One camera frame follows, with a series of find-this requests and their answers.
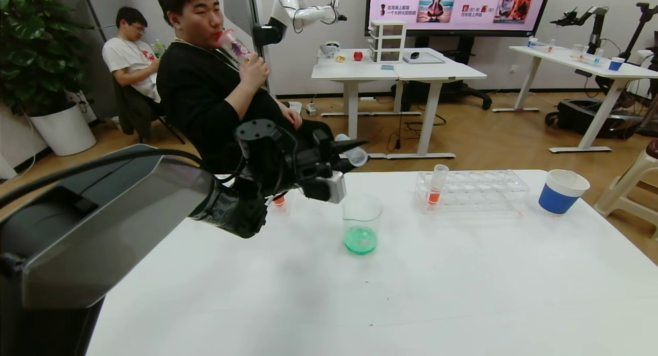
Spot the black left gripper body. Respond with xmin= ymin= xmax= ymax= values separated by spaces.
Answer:
xmin=285 ymin=129 xmax=335 ymax=175

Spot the blue pigment test tube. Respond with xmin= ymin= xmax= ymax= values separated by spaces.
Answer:
xmin=334 ymin=133 xmax=369 ymax=168

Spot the clear glass beaker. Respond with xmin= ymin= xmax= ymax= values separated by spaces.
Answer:
xmin=342 ymin=193 xmax=385 ymax=256

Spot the clear acrylic tube rack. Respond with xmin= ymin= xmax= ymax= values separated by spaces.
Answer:
xmin=265 ymin=191 xmax=294 ymax=216
xmin=414 ymin=169 xmax=531 ymax=215

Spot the white desk with drawer unit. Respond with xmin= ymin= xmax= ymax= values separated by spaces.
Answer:
xmin=312 ymin=48 xmax=407 ymax=160

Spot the white desktop drawer unit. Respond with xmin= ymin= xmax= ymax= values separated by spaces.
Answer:
xmin=369 ymin=20 xmax=408 ymax=65

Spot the white desk with tablet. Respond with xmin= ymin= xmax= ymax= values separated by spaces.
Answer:
xmin=393 ymin=48 xmax=487 ymax=159

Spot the black display stand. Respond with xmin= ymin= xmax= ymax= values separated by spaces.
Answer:
xmin=392 ymin=36 xmax=492 ymax=112

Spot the plastic drink cup with straw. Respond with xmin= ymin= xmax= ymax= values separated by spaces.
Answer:
xmin=215 ymin=29 xmax=257 ymax=66

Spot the man in black clothes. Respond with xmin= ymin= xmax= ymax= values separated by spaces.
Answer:
xmin=156 ymin=0 xmax=355 ymax=174

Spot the grey white robot stand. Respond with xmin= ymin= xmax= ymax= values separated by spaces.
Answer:
xmin=224 ymin=0 xmax=305 ymax=116

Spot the black folding chair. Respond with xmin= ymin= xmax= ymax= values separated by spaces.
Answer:
xmin=113 ymin=82 xmax=187 ymax=145

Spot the man in white shirt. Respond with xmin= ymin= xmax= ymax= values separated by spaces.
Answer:
xmin=102 ymin=6 xmax=161 ymax=102

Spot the blue white paper cup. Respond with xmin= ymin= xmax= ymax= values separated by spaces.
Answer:
xmin=538 ymin=169 xmax=591 ymax=216

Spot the long white lab desk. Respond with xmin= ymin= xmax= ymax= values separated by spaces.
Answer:
xmin=491 ymin=46 xmax=658 ymax=155

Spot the white plant pot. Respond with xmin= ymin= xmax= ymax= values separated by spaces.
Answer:
xmin=28 ymin=100 xmax=97 ymax=156

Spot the beige plastic stool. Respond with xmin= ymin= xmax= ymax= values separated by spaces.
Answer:
xmin=594 ymin=139 xmax=658 ymax=241

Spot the large green potted plant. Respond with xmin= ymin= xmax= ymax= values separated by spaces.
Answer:
xmin=0 ymin=0 xmax=96 ymax=117

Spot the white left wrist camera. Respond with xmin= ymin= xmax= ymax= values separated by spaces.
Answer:
xmin=302 ymin=171 xmax=346 ymax=204

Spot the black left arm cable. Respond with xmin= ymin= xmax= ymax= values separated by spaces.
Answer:
xmin=0 ymin=148 xmax=247 ymax=210

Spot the large wall display screen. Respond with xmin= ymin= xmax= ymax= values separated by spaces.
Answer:
xmin=364 ymin=0 xmax=554 ymax=38

